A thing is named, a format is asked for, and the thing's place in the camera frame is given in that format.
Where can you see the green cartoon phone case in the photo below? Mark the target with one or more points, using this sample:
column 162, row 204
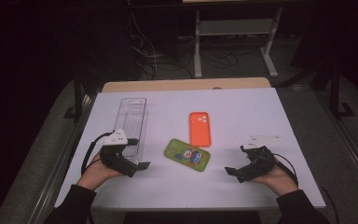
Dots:
column 186, row 155

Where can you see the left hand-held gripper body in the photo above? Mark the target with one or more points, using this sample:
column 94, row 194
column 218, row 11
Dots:
column 115, row 157

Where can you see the wooden table board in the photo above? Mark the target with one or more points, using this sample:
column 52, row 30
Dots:
column 183, row 84

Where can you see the black metal stand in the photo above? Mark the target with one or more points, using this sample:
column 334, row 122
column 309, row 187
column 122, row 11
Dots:
column 335, row 93
column 78, row 93

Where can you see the person's left hand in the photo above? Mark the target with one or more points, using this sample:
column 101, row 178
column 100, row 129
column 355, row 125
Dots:
column 94, row 174

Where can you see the grey metal rail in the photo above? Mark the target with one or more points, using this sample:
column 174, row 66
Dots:
column 351, row 149
column 65, row 161

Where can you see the white metal desk frame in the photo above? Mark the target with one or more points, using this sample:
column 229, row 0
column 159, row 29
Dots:
column 233, row 27

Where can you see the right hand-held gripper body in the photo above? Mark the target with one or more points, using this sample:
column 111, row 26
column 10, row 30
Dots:
column 259, row 161

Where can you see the person's right hand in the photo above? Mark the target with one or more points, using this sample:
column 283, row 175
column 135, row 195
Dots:
column 278, row 180

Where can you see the clear plastic container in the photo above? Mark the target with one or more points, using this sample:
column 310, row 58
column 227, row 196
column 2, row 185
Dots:
column 132, row 118

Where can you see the orange phone case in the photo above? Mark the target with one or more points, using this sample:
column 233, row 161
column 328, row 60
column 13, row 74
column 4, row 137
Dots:
column 200, row 130

